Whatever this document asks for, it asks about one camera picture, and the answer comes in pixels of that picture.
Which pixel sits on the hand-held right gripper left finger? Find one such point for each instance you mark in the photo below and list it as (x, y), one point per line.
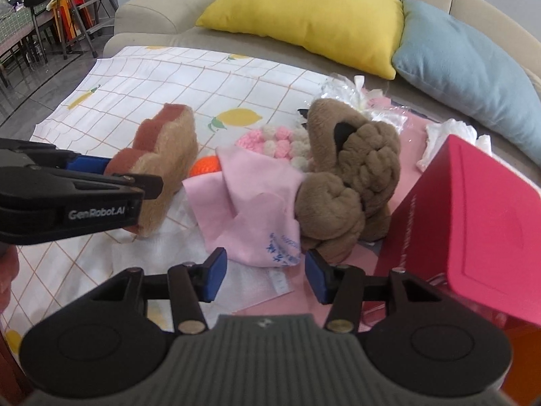
(214, 275)

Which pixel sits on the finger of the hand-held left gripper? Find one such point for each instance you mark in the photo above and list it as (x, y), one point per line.
(86, 164)
(126, 184)

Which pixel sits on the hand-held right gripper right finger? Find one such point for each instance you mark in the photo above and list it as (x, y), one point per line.
(316, 277)

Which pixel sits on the brown toast plush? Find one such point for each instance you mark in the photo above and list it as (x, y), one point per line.
(169, 156)

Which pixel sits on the pink cloth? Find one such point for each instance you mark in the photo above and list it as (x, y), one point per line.
(245, 203)

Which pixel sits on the orange crochet ball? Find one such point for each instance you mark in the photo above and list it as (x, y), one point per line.
(205, 167)

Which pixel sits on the brown plush toy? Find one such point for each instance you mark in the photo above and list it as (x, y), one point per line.
(363, 169)

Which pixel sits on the pink white crochet flowers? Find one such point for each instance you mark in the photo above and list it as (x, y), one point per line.
(270, 143)

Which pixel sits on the lemon print checked blanket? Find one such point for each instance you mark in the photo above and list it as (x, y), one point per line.
(148, 76)

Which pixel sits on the pink sheet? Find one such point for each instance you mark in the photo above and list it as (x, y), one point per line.
(410, 169)

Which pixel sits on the table with green mat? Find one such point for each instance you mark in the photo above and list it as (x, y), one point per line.
(12, 38)

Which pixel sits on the black tripod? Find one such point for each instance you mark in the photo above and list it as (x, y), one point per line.
(67, 12)

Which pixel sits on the black chair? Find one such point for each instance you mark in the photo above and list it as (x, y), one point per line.
(40, 12)

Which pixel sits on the red flat card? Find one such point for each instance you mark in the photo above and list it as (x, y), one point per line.
(465, 220)

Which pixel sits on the beige sofa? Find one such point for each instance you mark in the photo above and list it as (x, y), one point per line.
(169, 12)

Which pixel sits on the clear plastic wrap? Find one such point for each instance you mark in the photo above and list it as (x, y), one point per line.
(338, 89)

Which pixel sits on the white tissue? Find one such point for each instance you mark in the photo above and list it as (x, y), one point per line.
(443, 135)
(484, 143)

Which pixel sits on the yellow pillow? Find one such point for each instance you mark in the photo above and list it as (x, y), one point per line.
(304, 12)

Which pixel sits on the blue pillow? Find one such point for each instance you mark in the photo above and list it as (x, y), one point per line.
(465, 67)

